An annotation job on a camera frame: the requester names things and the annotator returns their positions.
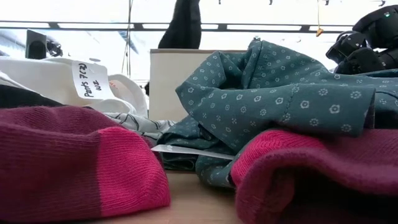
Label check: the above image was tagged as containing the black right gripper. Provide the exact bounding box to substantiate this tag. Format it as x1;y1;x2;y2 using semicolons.
325;30;398;75

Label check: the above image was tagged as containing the teal flower-print shirt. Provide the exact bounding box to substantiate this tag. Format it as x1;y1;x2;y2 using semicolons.
157;39;398;189

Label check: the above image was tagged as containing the maroon and pink sock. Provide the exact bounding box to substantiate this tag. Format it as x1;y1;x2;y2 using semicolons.
0;105;172;223
229;128;398;224

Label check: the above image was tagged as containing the white leaf-print garment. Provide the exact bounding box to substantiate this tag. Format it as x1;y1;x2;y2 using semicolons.
104;111;178;149

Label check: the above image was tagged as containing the handwritten white paper label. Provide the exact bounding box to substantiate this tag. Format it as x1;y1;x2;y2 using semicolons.
71;60;114;101

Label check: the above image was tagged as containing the black Puma garment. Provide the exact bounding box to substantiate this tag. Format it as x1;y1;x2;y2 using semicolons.
0;83;67;110

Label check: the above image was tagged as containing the long ceiling light fixture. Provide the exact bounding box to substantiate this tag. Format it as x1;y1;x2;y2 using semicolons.
0;20;398;34

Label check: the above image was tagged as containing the open cardboard box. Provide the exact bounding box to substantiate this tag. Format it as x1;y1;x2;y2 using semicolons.
149;48;249;123

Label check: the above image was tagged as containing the white paper tag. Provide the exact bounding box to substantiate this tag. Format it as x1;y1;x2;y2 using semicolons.
151;144;234;161

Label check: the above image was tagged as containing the hanging cord with yellow tag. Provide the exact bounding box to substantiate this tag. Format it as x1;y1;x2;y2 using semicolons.
315;0;325;38

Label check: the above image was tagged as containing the thin hanging cable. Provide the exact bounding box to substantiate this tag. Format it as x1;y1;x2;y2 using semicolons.
121;0;133;78

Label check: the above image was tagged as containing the small black camera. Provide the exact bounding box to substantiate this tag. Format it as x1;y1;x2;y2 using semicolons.
46;40;64;59

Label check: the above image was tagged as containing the black upright frame post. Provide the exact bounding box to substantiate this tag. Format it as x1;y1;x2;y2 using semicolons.
25;29;48;60

